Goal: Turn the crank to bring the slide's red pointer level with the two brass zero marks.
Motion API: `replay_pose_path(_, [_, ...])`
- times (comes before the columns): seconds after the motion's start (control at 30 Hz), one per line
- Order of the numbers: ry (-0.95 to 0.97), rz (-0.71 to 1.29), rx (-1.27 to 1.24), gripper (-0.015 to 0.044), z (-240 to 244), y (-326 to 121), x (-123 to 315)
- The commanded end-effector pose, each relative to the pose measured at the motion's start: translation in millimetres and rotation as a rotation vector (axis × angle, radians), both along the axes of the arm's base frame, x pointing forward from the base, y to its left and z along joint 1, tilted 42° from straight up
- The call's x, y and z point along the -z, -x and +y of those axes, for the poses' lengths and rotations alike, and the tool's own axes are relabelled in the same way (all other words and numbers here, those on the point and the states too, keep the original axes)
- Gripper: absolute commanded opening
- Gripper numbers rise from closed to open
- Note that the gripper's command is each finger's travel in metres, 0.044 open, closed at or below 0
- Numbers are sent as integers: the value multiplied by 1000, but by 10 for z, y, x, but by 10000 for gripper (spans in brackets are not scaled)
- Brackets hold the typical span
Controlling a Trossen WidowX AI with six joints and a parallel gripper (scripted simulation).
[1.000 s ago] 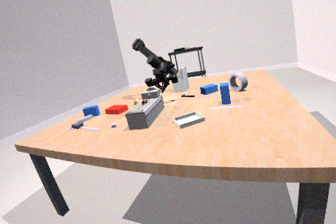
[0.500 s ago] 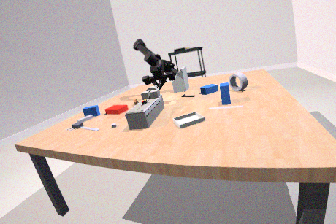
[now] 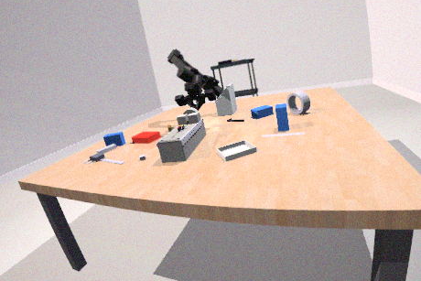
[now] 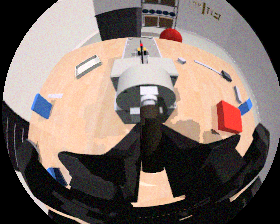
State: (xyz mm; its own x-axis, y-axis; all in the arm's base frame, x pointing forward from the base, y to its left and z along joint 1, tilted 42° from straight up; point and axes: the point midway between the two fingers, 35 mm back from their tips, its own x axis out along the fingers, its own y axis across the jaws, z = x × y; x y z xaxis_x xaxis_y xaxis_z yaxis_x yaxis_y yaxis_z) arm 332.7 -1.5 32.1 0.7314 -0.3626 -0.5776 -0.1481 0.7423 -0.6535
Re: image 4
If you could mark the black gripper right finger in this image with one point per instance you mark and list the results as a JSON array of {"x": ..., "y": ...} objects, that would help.
[{"x": 185, "y": 158}]

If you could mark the blue rectangular block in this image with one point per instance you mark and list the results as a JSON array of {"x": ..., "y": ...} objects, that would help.
[
  {"x": 41, "y": 106},
  {"x": 56, "y": 174},
  {"x": 245, "y": 107}
]

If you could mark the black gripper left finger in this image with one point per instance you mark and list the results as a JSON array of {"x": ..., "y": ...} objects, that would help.
[{"x": 120, "y": 165}]

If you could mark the white shallow tray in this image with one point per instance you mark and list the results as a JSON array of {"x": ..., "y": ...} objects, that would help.
[{"x": 87, "y": 66}]

